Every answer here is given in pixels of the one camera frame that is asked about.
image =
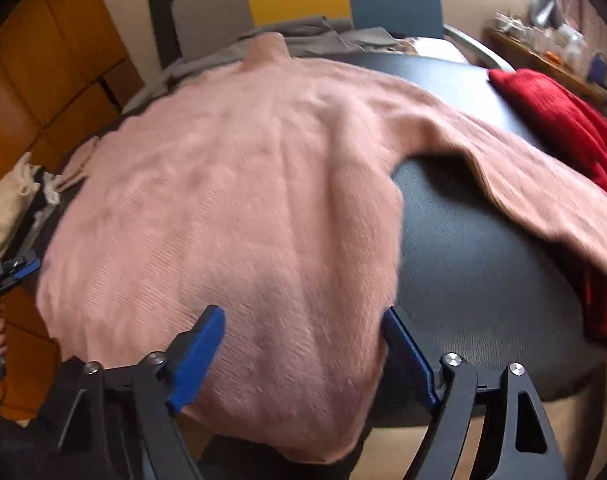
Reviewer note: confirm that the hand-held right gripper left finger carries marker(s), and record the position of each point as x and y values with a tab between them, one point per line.
199	360

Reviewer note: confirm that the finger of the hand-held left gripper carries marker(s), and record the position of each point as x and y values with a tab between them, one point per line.
25	266

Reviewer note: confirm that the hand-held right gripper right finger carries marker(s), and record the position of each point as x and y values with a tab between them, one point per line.
408	360

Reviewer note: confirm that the pink knit sweater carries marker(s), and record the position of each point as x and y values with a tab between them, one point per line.
233	185

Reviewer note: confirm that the person's left hand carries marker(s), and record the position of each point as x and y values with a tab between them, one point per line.
1	337

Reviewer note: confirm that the cream cloth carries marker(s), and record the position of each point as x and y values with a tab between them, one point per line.
8	200

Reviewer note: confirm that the black and white cloth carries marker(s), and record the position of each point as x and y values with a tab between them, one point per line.
48	192

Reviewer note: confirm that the person's dark clothing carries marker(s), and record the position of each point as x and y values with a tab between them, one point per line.
13	450

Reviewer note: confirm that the orange wooden wardrobe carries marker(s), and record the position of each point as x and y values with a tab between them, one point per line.
58	60

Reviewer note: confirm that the black chair back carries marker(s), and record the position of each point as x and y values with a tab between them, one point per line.
163	25

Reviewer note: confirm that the red knit cloth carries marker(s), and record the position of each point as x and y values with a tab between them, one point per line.
573	125

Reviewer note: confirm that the silver chair armrest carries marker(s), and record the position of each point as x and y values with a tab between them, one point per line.
483	52

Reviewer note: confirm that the wooden desk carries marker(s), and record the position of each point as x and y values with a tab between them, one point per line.
548	60

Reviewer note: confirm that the grey cloth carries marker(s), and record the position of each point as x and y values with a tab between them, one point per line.
313	35

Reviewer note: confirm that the cluster of jars and bottles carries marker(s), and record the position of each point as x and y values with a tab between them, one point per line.
553	35

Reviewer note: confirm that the pink patterned curtain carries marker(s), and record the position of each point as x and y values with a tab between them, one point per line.
583	10

